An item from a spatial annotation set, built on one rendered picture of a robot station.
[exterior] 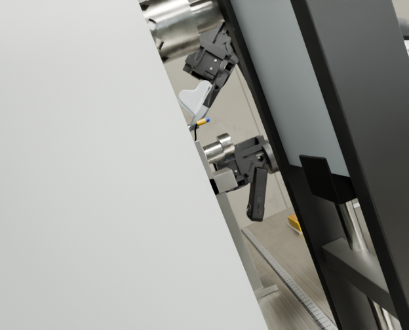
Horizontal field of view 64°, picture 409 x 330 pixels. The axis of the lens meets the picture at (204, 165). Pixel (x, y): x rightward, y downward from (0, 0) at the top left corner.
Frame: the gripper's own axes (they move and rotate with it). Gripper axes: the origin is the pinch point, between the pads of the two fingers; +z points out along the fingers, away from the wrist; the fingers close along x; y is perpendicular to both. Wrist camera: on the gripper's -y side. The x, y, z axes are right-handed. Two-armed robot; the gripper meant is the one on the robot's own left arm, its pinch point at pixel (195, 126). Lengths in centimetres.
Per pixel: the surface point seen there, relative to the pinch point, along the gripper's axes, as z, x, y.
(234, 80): -76, -248, -28
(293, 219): 7.2, -15.9, -33.5
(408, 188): 0.5, 42.8, -10.3
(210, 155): 3.5, 4.9, -4.3
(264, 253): 17.1, -10.1, -28.3
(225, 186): 7.1, 5.7, -9.1
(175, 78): -50, -252, 21
